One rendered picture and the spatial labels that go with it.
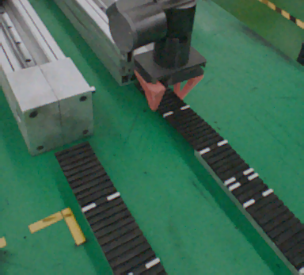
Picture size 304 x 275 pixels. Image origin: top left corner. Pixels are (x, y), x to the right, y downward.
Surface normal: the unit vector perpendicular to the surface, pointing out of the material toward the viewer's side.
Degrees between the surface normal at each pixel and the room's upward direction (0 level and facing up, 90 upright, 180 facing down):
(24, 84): 0
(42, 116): 90
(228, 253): 0
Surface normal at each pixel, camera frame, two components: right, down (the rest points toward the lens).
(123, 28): -0.74, 0.37
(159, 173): 0.10, -0.77
